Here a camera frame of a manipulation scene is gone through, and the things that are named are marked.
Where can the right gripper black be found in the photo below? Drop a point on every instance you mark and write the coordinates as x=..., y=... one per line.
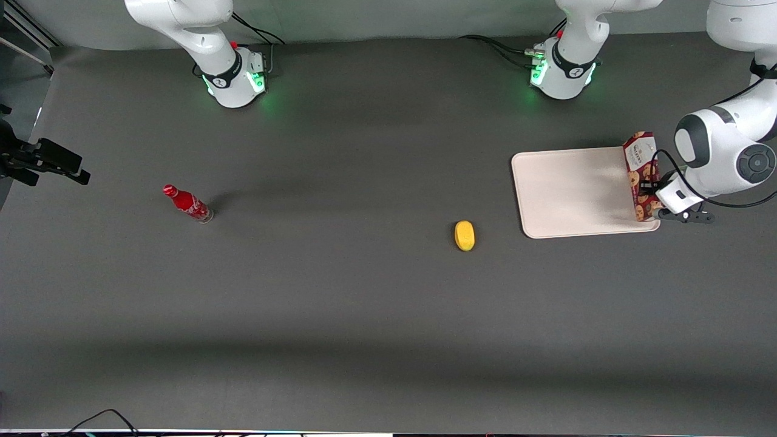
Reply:
x=24, y=159

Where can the beige plastic tray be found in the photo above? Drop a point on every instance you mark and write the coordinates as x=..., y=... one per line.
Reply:
x=573, y=191

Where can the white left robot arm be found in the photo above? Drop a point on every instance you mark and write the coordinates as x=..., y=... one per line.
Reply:
x=728, y=139

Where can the metal frame bars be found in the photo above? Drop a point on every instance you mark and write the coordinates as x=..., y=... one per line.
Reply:
x=27, y=27

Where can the red cola bottle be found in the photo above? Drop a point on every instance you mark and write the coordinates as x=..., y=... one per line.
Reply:
x=188, y=204

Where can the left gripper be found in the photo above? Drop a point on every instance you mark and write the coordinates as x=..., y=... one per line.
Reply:
x=653, y=181

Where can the red cookie box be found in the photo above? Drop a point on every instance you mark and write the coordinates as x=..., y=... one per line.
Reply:
x=638, y=164

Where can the yellow oval toy fruit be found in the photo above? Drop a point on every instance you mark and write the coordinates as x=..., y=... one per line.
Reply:
x=464, y=235

